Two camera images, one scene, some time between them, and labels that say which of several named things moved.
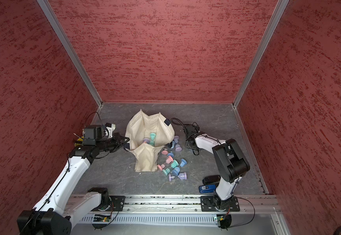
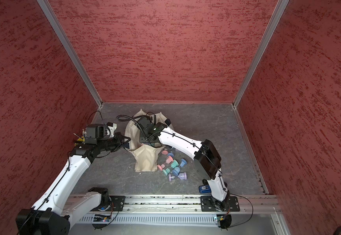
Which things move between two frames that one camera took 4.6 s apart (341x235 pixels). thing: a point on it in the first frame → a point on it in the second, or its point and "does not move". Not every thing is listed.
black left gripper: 117,138 does not move
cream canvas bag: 140,126 does not move
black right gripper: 188,146 → 143,139
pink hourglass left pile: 169,160 does not move
